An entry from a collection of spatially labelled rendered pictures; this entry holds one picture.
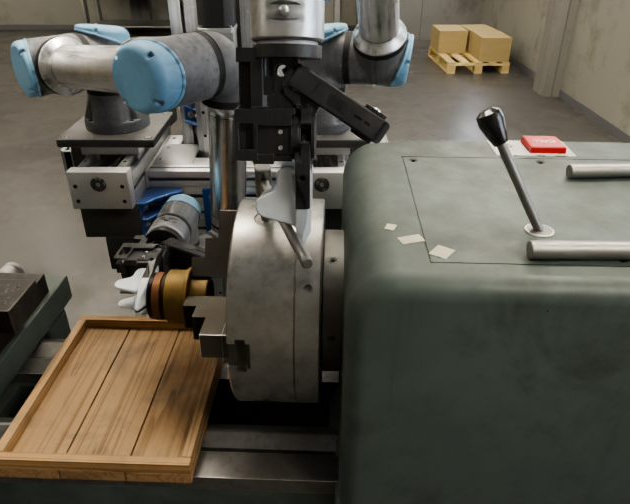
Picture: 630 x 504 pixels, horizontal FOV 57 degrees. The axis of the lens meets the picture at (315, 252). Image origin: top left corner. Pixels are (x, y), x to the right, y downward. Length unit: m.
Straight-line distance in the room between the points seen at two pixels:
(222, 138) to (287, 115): 0.56
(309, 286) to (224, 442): 0.35
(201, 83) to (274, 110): 0.44
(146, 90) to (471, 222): 0.55
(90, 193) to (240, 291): 0.69
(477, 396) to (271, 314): 0.28
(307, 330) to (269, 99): 0.31
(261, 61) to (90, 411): 0.68
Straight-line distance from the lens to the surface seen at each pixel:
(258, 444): 0.99
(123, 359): 1.15
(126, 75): 1.03
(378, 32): 1.26
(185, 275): 0.90
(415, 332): 0.67
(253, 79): 0.61
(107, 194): 1.37
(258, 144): 0.60
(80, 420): 1.05
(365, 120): 0.60
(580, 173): 0.96
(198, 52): 1.03
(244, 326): 0.76
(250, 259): 0.77
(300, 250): 0.57
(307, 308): 0.75
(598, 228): 0.82
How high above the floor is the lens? 1.59
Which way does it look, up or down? 30 degrees down
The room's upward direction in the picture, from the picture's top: straight up
